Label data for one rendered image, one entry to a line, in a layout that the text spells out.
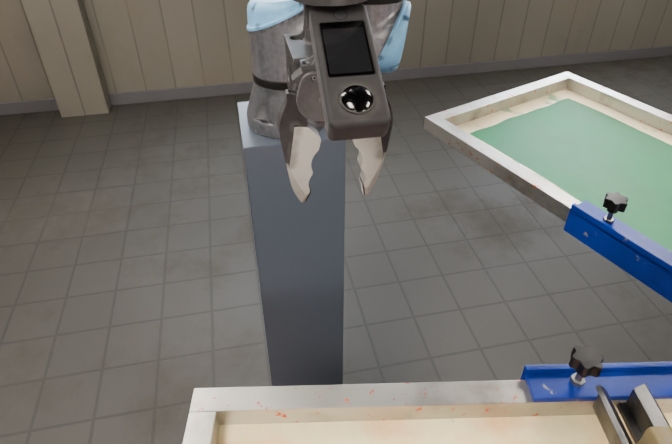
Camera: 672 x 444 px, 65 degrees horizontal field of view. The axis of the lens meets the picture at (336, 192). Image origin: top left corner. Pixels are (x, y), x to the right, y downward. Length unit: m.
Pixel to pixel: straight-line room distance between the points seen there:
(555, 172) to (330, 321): 0.65
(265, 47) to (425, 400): 0.59
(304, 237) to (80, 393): 1.32
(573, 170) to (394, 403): 0.81
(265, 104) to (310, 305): 0.48
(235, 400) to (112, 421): 1.29
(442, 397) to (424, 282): 1.56
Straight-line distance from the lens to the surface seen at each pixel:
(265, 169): 0.94
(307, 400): 0.80
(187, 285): 2.40
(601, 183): 1.39
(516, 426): 0.86
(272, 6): 0.86
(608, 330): 2.41
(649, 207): 1.36
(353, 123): 0.38
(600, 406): 0.87
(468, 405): 0.82
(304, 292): 1.16
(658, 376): 0.94
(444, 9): 4.06
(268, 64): 0.90
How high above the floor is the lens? 1.67
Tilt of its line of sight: 36 degrees down
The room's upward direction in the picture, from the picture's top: straight up
